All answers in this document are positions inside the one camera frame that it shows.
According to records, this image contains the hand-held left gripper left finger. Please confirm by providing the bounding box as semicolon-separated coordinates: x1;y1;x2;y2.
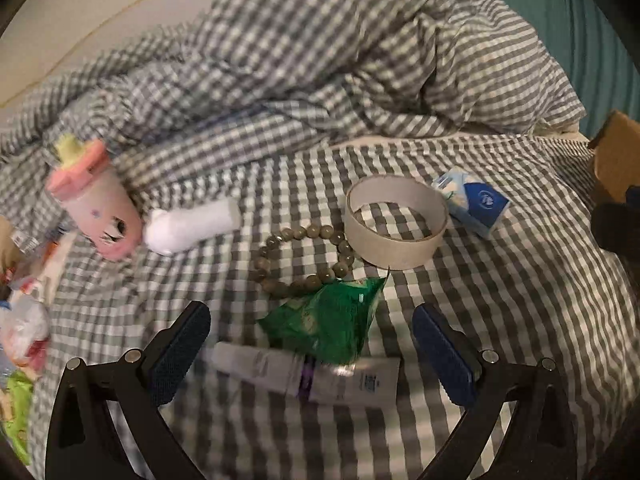
44;301;212;480

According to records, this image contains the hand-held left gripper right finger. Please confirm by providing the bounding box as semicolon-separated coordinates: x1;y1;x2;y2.
411;303;579;480

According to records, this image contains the cardboard box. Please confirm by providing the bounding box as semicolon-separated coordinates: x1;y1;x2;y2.
587;111;640;204

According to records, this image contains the green snack packet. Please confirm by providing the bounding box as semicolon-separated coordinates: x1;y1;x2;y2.
256;274;389;365

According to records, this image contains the white cream tube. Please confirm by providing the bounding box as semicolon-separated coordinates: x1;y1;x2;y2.
208;341;402;405

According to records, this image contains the white sock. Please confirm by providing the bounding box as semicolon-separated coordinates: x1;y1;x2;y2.
143;197;240;254

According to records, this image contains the beige tape roll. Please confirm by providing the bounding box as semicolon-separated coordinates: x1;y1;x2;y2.
344;176;449;271

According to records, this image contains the blue tissue pack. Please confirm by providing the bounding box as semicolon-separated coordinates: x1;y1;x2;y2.
431;168;511;239

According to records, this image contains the grey bead bracelet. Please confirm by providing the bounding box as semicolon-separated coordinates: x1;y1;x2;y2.
248;224;356;297

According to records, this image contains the pink plush cup toy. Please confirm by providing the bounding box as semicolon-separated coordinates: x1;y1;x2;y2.
44;133;144;262

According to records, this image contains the grey checkered bed sheet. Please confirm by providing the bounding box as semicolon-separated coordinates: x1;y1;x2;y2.
27;132;636;480

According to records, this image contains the pile of colourful packets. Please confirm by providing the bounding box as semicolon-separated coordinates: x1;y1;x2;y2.
0;215;76;466

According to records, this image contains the grey checkered quilt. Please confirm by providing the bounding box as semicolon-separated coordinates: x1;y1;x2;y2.
0;0;586;241

